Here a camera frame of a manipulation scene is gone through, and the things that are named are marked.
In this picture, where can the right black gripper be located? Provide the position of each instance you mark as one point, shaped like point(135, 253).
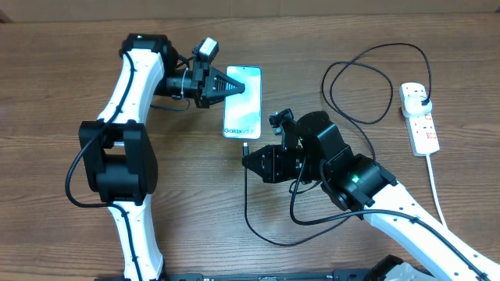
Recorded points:
point(274, 173)

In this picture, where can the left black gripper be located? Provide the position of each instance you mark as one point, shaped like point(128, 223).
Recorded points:
point(208, 88)

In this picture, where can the blue Samsung Galaxy smartphone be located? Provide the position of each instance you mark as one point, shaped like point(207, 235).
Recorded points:
point(242, 118)

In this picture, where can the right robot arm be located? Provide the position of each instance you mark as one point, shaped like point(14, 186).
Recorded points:
point(312, 149)

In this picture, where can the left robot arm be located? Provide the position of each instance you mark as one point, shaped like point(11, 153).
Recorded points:
point(117, 153)

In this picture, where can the white charger plug adapter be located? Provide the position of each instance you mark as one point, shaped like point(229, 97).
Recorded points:
point(413, 107)

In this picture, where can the white power strip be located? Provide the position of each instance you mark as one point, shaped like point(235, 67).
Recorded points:
point(421, 129)

